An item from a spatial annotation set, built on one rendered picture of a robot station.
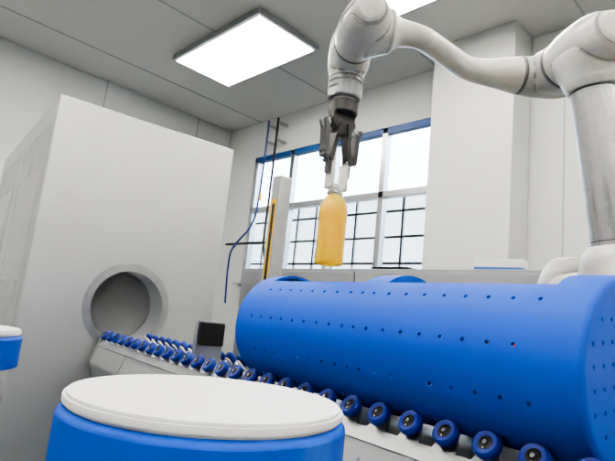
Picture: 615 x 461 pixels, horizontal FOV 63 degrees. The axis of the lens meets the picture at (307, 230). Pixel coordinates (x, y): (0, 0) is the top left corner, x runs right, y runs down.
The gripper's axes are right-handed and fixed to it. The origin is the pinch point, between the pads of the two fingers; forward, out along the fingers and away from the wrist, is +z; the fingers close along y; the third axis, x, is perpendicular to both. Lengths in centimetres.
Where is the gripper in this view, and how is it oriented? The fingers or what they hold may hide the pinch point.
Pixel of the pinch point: (336, 176)
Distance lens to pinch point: 128.3
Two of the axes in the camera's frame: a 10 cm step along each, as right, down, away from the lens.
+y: -7.7, -1.8, -6.1
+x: 6.3, -0.6, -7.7
